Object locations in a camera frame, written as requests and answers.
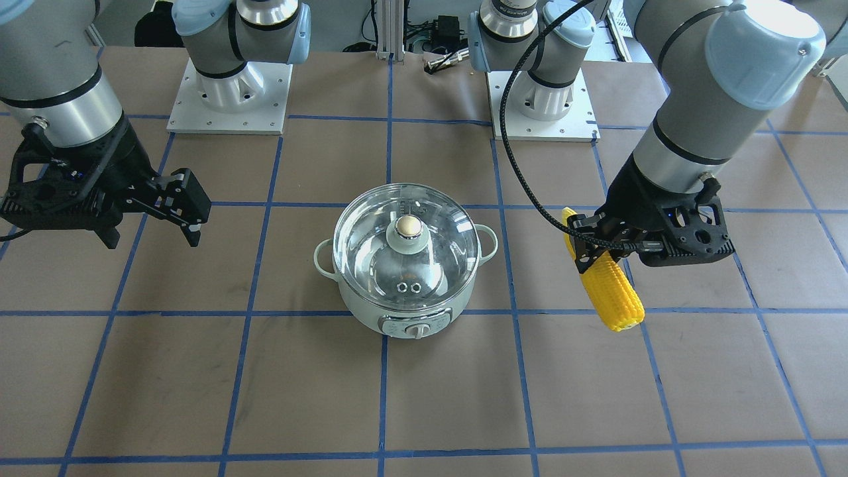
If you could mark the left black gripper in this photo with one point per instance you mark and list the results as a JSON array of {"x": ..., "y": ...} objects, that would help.
[{"x": 631, "y": 197}]

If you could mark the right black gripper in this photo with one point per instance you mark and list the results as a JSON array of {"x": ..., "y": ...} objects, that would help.
[{"x": 126, "y": 171}]

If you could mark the yellow corn cob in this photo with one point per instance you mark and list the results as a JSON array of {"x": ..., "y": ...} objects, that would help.
[{"x": 615, "y": 300}]

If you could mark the glass pot lid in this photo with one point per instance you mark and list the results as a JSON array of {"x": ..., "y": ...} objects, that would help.
[{"x": 406, "y": 247}]

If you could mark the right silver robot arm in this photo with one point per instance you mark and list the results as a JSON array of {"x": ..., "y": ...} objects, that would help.
[{"x": 50, "y": 73}]

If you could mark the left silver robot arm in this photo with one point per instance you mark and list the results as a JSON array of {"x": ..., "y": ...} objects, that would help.
[{"x": 728, "y": 65}]

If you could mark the pale green electric pot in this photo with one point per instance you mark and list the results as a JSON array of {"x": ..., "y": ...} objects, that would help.
[{"x": 398, "y": 324}]

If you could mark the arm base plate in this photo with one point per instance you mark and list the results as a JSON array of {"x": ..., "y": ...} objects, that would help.
[
  {"x": 254, "y": 101},
  {"x": 535, "y": 112}
]

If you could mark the aluminium frame post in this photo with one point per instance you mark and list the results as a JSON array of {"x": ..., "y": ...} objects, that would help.
[{"x": 390, "y": 30}]

